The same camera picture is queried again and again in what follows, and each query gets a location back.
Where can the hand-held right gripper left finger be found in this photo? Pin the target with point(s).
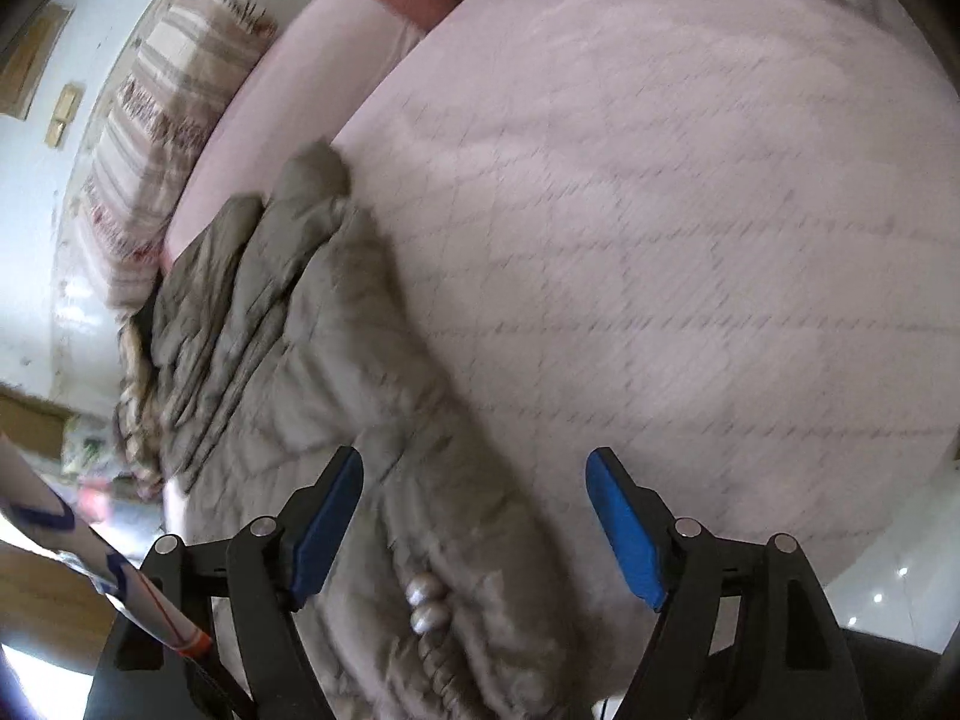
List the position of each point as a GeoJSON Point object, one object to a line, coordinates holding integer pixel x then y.
{"type": "Point", "coordinates": [322, 532]}

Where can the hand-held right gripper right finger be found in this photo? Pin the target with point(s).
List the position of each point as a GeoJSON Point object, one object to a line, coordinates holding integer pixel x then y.
{"type": "Point", "coordinates": [626, 532]}

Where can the olive hooded puffer jacket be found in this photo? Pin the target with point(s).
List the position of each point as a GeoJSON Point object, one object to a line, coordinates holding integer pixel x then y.
{"type": "Point", "coordinates": [337, 390]}

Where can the beige floral blanket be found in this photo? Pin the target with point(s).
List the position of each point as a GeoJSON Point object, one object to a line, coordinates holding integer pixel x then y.
{"type": "Point", "coordinates": [139, 412]}

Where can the pink quilted round bed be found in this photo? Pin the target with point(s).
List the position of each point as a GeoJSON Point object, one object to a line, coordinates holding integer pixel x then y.
{"type": "Point", "coordinates": [637, 240]}

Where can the striped floral pillow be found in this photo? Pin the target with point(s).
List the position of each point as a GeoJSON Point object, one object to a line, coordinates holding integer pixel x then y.
{"type": "Point", "coordinates": [157, 142]}

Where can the pink bolster cushion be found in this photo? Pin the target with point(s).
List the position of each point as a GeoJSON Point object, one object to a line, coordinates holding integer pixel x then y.
{"type": "Point", "coordinates": [300, 90]}

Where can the beige wall switch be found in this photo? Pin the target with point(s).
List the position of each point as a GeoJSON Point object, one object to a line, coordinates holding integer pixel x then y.
{"type": "Point", "coordinates": [64, 116]}

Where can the wooden wall frame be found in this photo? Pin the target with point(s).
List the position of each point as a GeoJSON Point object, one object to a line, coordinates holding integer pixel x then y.
{"type": "Point", "coordinates": [30, 60]}

